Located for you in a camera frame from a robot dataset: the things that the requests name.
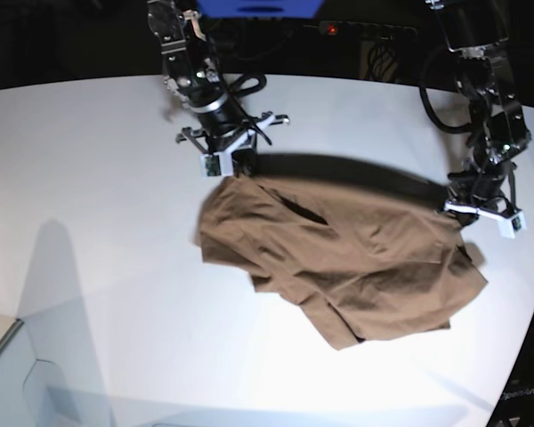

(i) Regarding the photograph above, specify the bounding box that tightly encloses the black power strip red switch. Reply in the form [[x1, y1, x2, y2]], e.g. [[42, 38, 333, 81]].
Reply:
[[318, 20, 418, 41]]

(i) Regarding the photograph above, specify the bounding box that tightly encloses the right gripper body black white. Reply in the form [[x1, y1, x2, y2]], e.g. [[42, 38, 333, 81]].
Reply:
[[175, 111, 290, 175]]

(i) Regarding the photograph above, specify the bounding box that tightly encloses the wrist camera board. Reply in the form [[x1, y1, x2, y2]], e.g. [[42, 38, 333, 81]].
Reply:
[[200, 152, 233, 178], [498, 212, 527, 238]]

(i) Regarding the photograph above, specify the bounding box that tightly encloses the blue box overhead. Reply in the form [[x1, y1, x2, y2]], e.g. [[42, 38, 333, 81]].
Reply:
[[198, 0, 324, 19]]

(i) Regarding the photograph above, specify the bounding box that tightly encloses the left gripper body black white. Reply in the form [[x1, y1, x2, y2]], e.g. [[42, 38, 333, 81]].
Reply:
[[442, 171, 523, 225]]

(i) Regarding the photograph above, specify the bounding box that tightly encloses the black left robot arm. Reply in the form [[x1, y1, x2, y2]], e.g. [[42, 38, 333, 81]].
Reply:
[[418, 1, 531, 238]]

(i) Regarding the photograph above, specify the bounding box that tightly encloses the brown t-shirt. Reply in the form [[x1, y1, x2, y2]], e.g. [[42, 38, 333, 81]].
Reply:
[[197, 153, 487, 350]]

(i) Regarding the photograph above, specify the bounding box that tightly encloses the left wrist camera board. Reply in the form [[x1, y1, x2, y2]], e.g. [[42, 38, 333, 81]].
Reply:
[[498, 212, 527, 238]]

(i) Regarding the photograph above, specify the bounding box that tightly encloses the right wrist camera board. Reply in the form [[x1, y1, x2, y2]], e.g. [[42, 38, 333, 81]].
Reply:
[[200, 152, 233, 178]]

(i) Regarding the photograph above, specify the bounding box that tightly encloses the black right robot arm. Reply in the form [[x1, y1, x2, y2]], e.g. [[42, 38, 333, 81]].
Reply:
[[147, 1, 290, 178]]

